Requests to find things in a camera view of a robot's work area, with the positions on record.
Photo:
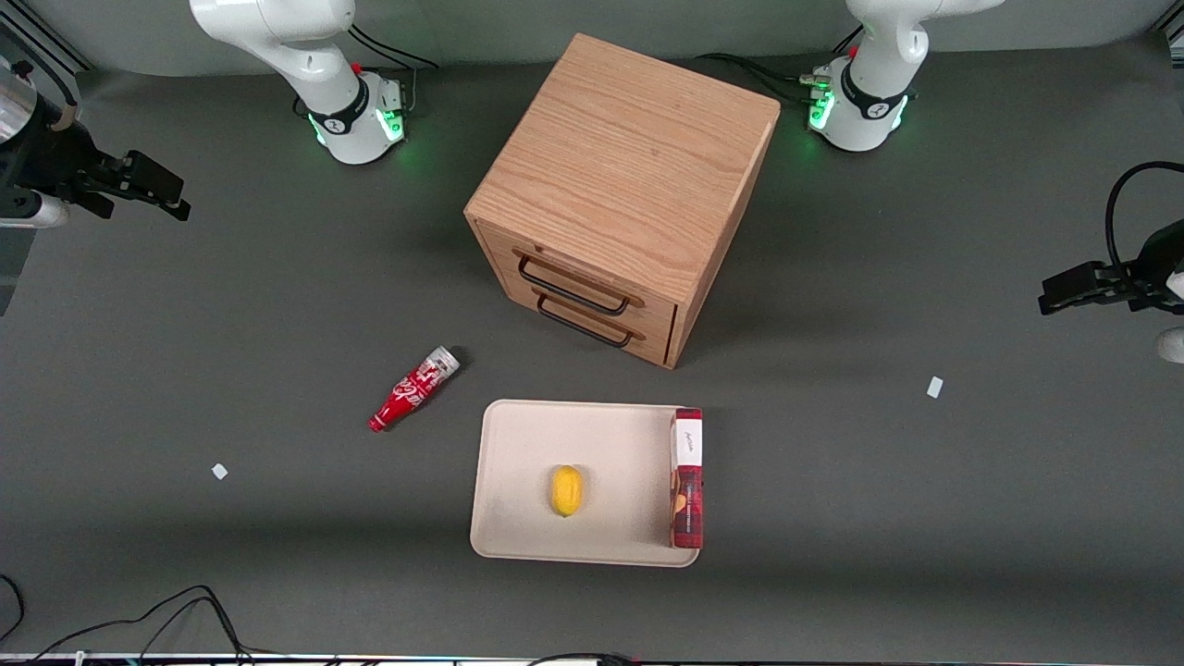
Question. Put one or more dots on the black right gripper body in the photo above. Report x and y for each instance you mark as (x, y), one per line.
(54, 157)

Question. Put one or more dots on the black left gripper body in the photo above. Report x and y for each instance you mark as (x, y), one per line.
(1147, 275)

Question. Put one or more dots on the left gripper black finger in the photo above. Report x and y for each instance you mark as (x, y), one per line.
(1082, 274)
(1078, 302)

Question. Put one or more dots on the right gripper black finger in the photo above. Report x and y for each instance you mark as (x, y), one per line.
(148, 176)
(171, 209)

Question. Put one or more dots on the red coke bottle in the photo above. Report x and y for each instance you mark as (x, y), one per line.
(407, 393)

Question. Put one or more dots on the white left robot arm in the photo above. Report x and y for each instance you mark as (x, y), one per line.
(869, 92)

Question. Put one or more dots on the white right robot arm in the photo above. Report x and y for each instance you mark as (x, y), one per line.
(314, 55)

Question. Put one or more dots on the beige plastic tray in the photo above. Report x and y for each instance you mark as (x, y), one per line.
(518, 481)

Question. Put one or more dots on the wooden drawer front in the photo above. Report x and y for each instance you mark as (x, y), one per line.
(573, 268)
(638, 340)

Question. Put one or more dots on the red snack box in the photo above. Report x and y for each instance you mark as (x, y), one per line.
(686, 490)

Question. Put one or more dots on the wooden drawer cabinet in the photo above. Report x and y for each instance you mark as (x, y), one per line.
(629, 157)

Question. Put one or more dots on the yellow lemon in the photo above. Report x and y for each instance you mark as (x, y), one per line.
(566, 490)

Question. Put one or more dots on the aluminium frame rail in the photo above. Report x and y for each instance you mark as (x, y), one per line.
(46, 37)

